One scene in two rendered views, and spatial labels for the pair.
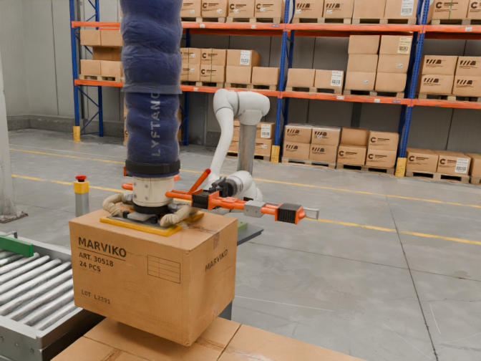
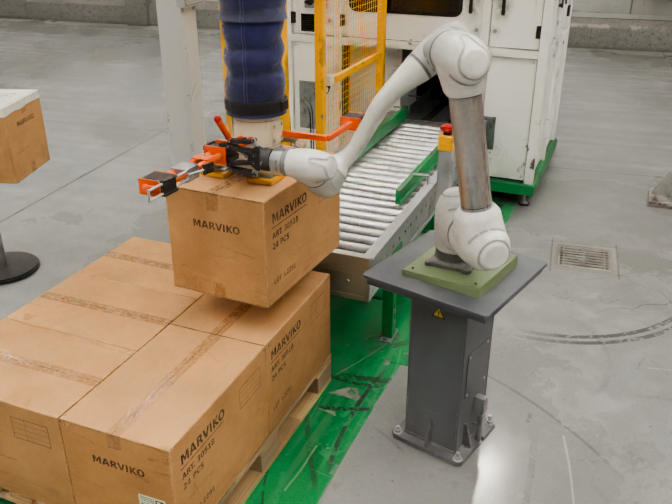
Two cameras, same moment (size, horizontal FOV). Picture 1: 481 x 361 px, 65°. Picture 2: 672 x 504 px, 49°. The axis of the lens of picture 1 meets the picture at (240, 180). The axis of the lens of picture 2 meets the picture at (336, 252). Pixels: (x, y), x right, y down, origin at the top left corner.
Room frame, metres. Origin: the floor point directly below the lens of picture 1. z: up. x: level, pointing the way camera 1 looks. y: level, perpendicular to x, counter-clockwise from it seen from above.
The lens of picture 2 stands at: (1.89, -2.26, 1.98)
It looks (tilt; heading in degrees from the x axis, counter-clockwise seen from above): 26 degrees down; 91
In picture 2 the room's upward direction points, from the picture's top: straight up
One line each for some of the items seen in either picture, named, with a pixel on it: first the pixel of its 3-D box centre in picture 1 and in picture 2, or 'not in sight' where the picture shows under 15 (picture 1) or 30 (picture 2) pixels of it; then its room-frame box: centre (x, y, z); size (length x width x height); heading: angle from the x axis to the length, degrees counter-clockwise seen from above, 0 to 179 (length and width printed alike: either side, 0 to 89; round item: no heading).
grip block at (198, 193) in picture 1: (205, 198); (221, 151); (1.46, 0.14, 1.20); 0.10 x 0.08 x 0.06; 158
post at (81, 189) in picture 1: (84, 253); (440, 234); (2.33, 1.02, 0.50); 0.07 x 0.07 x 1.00; 69
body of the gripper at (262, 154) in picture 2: (225, 190); (261, 158); (1.60, 0.07, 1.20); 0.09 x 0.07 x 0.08; 159
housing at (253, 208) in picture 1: (255, 208); (184, 172); (1.37, -0.06, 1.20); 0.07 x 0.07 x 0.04; 68
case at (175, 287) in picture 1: (156, 261); (259, 217); (1.55, 0.35, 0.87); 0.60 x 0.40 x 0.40; 66
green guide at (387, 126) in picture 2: not in sight; (361, 141); (1.96, 2.18, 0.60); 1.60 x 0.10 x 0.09; 69
